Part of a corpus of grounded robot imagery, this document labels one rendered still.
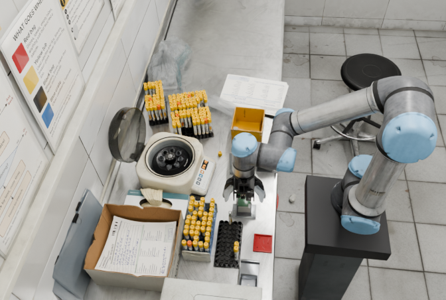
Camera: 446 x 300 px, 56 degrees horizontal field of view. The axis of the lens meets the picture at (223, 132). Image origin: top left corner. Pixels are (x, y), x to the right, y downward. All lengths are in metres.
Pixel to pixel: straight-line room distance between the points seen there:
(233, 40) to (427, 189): 1.55
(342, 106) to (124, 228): 0.88
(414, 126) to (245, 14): 1.65
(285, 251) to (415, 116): 1.63
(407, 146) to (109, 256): 1.04
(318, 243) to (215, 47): 1.22
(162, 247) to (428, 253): 1.68
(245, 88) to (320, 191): 0.67
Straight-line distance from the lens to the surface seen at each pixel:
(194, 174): 1.63
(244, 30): 2.40
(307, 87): 3.35
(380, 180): 1.22
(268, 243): 1.59
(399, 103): 1.09
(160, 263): 1.52
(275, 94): 2.01
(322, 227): 1.56
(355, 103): 1.21
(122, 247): 1.57
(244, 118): 1.88
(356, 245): 1.56
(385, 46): 3.86
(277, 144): 1.26
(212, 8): 2.59
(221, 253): 1.55
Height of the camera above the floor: 2.32
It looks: 51 degrees down
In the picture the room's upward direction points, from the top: 4 degrees counter-clockwise
